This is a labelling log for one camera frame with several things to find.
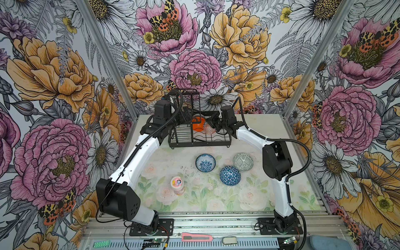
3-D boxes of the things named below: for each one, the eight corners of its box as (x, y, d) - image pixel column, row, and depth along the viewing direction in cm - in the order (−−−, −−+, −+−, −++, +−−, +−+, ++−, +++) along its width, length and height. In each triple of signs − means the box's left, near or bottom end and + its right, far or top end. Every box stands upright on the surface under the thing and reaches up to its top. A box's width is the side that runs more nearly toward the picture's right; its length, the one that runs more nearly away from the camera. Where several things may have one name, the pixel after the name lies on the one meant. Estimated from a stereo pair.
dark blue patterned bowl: (220, 185, 89) (220, 182, 85) (219, 169, 95) (219, 165, 92) (240, 185, 89) (241, 182, 86) (238, 169, 95) (239, 165, 92)
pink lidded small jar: (173, 195, 86) (169, 188, 77) (174, 184, 90) (171, 176, 81) (184, 195, 86) (182, 188, 77) (185, 184, 90) (183, 176, 81)
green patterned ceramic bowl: (233, 170, 95) (235, 166, 91) (232, 157, 101) (233, 152, 97) (252, 170, 95) (254, 166, 91) (250, 157, 101) (251, 152, 97)
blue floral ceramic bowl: (195, 172, 94) (195, 168, 90) (196, 157, 100) (195, 153, 97) (215, 172, 94) (216, 168, 90) (215, 157, 100) (215, 153, 97)
